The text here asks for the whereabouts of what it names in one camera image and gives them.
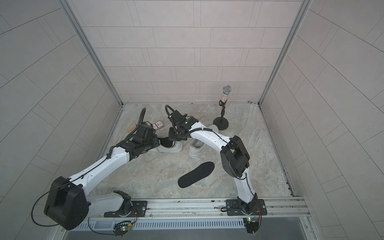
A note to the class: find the aluminium mounting rail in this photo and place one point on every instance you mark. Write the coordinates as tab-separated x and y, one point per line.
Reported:
188	209

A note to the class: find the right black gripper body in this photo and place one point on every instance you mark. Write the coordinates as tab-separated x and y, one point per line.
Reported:
177	133

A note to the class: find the green circuit board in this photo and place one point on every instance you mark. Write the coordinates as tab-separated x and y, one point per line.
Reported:
120	229
251	224

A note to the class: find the white perforated cable duct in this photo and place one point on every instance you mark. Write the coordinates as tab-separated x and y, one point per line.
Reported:
165	224

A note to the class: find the playing card box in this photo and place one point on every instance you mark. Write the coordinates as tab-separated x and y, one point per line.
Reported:
158	125

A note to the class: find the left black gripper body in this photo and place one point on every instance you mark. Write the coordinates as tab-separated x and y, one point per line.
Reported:
151	143

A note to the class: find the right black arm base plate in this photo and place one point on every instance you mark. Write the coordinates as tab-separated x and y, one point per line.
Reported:
236	207

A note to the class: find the white sneaker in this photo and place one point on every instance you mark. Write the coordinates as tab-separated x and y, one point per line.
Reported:
197	147
177	148

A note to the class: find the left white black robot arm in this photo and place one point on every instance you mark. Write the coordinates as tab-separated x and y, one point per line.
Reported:
68	202

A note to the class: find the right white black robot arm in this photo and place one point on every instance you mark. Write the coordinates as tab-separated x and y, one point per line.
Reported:
235	158

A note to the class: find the black insole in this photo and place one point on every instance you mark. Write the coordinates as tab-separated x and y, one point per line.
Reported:
166	142
201	172

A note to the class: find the microphone on black stand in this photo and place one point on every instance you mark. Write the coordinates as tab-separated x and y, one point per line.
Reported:
221	122

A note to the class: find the small wooden block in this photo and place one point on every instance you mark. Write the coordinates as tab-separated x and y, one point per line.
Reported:
131	128

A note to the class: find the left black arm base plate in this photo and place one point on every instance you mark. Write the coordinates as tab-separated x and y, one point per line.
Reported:
135	209

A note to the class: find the right green circuit board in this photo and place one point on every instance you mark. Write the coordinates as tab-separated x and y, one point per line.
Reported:
251	224

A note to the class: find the left green circuit board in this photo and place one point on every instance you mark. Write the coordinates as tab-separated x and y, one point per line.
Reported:
120	229

